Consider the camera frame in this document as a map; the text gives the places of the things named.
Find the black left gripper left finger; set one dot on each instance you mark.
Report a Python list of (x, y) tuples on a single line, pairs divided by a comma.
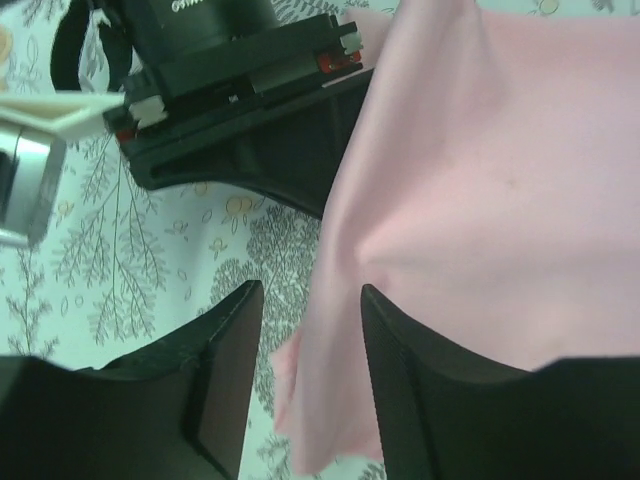
[(176, 408)]

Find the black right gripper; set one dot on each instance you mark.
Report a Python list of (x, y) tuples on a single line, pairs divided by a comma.
[(228, 93)]

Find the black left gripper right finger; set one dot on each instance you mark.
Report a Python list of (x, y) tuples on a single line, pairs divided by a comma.
[(445, 412)]

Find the pink t shirt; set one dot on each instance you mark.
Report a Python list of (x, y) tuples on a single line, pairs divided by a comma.
[(490, 189)]

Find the floral patterned table mat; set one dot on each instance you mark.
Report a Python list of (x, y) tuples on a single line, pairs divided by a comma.
[(120, 267)]

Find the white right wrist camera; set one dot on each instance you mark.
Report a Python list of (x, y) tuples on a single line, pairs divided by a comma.
[(35, 131)]

